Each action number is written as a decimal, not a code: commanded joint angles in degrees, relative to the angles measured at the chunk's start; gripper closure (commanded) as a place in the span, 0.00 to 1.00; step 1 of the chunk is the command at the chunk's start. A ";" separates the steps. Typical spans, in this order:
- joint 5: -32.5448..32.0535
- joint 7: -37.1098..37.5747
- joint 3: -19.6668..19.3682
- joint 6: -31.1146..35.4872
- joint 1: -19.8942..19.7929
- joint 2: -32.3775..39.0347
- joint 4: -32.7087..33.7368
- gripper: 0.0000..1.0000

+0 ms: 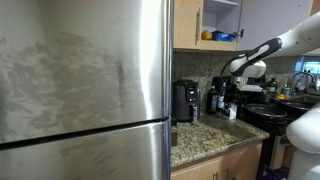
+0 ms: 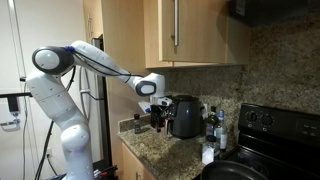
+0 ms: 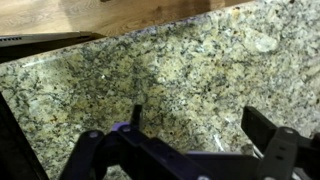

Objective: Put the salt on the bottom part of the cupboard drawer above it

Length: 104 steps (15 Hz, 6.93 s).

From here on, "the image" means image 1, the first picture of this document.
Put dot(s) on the green bottle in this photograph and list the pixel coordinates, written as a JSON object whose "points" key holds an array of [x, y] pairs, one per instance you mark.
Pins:
{"points": [[272, 86]]}

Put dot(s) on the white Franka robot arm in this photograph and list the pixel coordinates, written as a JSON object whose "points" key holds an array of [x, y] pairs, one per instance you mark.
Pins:
{"points": [[300, 36]]}

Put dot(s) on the wooden lower cabinet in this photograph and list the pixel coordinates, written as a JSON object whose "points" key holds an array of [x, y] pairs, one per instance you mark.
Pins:
{"points": [[230, 163]]}

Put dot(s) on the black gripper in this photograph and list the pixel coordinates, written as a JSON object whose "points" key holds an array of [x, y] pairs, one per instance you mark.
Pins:
{"points": [[251, 88]]}

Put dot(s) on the chrome kitchen faucet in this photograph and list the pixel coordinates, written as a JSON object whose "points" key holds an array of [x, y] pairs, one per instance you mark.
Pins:
{"points": [[301, 74]]}

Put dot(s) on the dark olive oil bottle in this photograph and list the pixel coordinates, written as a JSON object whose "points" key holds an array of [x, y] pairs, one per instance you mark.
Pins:
{"points": [[211, 101]]}

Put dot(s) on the closed wooden cupboard door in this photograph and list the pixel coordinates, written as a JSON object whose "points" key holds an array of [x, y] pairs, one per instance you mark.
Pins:
{"points": [[185, 23]]}

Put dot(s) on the dark pepper shaker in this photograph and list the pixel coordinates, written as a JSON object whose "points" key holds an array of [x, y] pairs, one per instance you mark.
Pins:
{"points": [[174, 133]]}

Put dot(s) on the yellow sponge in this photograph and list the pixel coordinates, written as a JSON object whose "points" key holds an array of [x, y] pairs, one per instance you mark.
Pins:
{"points": [[281, 97]]}

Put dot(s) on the black electric stove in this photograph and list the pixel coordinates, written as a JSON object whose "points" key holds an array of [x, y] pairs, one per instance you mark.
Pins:
{"points": [[266, 133]]}

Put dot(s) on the small blue lidded container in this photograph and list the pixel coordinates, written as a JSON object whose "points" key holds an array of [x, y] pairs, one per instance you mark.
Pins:
{"points": [[286, 90]]}

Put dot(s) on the dark pot by sink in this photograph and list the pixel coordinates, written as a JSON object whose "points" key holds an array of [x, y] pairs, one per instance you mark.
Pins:
{"points": [[295, 105]]}

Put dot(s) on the black frying pan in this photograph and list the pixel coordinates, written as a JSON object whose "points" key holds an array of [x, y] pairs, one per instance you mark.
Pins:
{"points": [[265, 110]]}

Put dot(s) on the blue box in cupboard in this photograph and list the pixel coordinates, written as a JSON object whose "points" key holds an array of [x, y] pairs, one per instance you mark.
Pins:
{"points": [[221, 36]]}

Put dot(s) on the blue capped glass bottle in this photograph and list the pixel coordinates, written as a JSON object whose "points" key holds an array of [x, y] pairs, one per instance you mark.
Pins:
{"points": [[221, 100]]}

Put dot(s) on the white salt container blue label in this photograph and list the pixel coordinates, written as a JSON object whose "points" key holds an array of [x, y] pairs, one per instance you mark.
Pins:
{"points": [[230, 111]]}

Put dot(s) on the open wooden cupboard door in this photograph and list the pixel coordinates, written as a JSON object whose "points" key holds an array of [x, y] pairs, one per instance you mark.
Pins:
{"points": [[273, 20]]}

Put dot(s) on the wooden wall cupboard body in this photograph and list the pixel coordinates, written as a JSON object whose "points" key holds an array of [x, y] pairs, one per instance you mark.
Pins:
{"points": [[220, 45]]}

